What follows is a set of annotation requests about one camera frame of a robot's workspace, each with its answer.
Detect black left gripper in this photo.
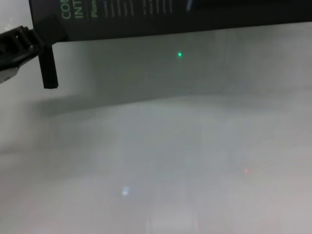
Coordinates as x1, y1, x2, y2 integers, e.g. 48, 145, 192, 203
0, 25, 46, 72

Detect black company introduction poster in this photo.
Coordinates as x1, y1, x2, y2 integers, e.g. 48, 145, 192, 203
28, 0, 312, 46

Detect black tape frame outline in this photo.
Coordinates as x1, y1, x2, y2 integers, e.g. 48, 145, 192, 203
38, 44, 59, 90

